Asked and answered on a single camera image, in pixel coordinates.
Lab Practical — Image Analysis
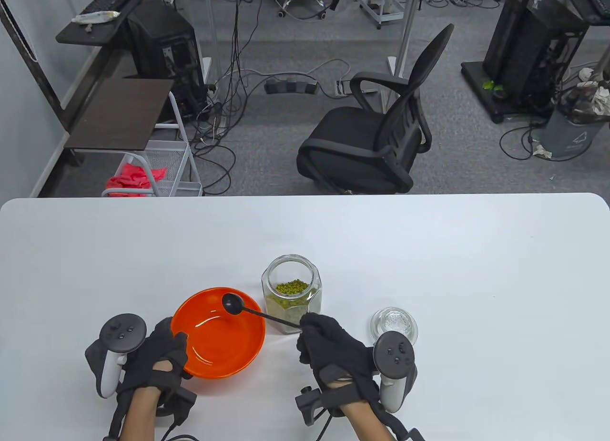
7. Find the person's right hand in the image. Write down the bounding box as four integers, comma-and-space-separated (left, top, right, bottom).
296, 313, 382, 406

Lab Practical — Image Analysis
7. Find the person's left hand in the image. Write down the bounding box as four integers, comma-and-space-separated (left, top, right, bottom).
116, 317, 193, 400

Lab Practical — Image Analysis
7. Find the glass jar lid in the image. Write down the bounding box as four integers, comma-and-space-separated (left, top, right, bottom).
371, 308, 418, 345

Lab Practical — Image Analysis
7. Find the orange bowl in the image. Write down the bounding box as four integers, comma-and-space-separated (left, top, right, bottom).
171, 287, 266, 379

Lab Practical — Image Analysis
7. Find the green mung beans heap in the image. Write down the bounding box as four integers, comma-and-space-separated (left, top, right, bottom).
264, 279, 321, 333

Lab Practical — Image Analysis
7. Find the black measuring scoop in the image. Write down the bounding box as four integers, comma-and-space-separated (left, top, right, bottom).
222, 293, 310, 329

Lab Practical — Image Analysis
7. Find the person's right forearm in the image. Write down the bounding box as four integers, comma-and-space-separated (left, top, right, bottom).
341, 400, 396, 441

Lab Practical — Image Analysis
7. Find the person's left forearm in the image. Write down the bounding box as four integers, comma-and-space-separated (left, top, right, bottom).
119, 389, 160, 441

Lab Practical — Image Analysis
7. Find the black white left controller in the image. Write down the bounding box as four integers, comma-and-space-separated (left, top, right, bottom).
85, 314, 147, 400

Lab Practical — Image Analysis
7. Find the black white controller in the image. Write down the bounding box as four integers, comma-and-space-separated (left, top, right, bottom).
85, 314, 147, 400
373, 331, 418, 413

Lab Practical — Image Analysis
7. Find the glass jar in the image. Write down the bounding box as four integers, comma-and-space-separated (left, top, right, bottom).
261, 254, 323, 335

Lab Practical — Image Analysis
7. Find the black white right controller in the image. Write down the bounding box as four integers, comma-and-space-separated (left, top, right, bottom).
373, 331, 418, 413

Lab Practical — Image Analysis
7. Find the red cloth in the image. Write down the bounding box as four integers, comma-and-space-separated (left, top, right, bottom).
106, 162, 167, 197

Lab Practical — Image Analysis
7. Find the black office chair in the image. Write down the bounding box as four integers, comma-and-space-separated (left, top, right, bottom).
296, 23, 455, 195

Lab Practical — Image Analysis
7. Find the dark wooden side table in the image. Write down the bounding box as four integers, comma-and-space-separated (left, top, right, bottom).
64, 78, 175, 152

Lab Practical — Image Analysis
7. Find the white floor socket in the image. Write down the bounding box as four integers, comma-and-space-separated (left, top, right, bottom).
336, 80, 377, 96

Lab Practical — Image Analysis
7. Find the black power strip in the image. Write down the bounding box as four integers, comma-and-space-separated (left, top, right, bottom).
264, 77, 319, 96

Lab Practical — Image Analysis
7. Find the black computer tower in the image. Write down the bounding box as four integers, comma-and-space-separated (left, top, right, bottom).
125, 2, 206, 122

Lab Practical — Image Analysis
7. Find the black floor platform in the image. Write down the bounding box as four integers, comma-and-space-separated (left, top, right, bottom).
461, 61, 563, 123

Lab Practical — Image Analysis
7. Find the grey trash bin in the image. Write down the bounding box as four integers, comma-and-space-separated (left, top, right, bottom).
539, 81, 610, 158

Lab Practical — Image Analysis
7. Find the dark wooden desk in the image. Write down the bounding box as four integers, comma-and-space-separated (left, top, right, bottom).
56, 0, 160, 46

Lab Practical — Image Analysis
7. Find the silver plastic packet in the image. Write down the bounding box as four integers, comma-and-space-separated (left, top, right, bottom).
71, 10, 121, 24

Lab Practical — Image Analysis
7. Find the metal wheeled cart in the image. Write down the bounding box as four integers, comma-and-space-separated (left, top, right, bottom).
358, 0, 416, 30

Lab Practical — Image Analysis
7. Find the chair wheel base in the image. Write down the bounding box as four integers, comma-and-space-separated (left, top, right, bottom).
276, 0, 330, 21

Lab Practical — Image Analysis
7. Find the tall black computer case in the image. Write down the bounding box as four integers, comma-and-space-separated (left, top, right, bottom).
482, 0, 589, 110

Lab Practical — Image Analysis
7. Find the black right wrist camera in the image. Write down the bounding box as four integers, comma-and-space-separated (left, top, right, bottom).
295, 386, 335, 426

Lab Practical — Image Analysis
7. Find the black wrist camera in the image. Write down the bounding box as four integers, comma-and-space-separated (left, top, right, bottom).
295, 386, 335, 426
155, 384, 197, 425

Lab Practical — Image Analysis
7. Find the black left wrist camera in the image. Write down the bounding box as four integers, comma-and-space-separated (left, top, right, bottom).
155, 384, 197, 425

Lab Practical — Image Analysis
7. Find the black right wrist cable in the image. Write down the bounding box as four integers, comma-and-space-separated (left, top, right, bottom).
315, 409, 335, 441

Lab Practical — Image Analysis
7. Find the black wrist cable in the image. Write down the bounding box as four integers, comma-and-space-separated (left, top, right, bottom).
161, 421, 199, 441
315, 409, 335, 441

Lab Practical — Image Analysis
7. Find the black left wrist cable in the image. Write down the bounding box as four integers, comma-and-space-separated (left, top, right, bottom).
161, 421, 199, 441

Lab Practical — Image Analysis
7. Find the white wire basket cart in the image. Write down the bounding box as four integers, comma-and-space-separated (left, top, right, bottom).
101, 92, 203, 197

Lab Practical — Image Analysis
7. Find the black looped floor cable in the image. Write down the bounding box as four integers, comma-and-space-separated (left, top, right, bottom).
499, 122, 559, 162

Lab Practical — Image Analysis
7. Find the black metal frame post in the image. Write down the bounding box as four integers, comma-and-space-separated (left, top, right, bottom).
0, 0, 68, 133

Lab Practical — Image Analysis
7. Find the black cable bundle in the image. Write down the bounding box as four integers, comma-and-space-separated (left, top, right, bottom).
191, 0, 264, 196

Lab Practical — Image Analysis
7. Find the white desk frame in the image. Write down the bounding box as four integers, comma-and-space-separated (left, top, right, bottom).
169, 0, 460, 115

